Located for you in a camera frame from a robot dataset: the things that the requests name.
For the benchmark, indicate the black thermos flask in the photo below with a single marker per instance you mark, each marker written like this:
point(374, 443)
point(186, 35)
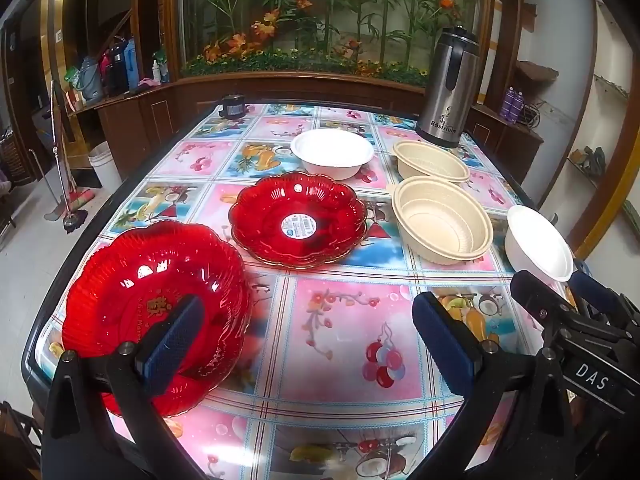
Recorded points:
point(117, 70)

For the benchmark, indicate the white plastic bucket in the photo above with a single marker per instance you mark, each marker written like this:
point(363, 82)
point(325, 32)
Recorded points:
point(106, 162)

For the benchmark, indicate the wooden counter cabinet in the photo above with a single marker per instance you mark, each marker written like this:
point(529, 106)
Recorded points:
point(140, 115)

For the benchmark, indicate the pair of shoes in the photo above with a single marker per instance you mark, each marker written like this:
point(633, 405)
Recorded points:
point(590, 160)

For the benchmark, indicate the pink cloth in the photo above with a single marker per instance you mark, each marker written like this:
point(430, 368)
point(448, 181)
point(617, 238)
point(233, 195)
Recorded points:
point(147, 83)

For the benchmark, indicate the small black device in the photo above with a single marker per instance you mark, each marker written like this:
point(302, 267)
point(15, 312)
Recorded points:
point(233, 107)

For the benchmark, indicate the blue bottle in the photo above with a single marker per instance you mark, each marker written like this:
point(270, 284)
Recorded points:
point(131, 62)

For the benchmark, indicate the grey water jug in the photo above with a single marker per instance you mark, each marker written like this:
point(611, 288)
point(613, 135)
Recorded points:
point(91, 80)

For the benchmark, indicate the purple bottles on cabinet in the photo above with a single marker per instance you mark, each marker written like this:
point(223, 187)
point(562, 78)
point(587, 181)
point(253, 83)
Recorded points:
point(511, 105)

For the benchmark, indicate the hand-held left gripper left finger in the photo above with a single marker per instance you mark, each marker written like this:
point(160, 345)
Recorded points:
point(172, 340)

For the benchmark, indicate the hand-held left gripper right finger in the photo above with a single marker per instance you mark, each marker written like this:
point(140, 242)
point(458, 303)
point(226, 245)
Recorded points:
point(445, 345)

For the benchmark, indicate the artificial flower display window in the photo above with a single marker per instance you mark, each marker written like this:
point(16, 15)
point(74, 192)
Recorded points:
point(300, 20)

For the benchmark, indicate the white spray bottle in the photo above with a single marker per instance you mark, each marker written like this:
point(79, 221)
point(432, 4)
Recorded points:
point(156, 71)

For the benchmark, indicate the red plate with round sticker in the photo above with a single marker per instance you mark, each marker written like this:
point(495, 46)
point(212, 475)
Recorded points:
point(320, 200)

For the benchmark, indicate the white foam bowl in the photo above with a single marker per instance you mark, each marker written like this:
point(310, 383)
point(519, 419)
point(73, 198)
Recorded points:
point(330, 147)
point(537, 240)

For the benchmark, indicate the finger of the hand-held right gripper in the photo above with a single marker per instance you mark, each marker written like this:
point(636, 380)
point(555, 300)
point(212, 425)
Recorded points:
point(597, 292)
point(540, 295)

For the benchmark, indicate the stainless steel thermos jug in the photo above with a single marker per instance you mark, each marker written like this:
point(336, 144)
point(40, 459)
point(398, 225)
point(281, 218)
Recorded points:
point(447, 90)

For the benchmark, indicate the beige plastic bowl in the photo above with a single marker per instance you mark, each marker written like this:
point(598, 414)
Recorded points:
point(440, 215)
point(430, 157)

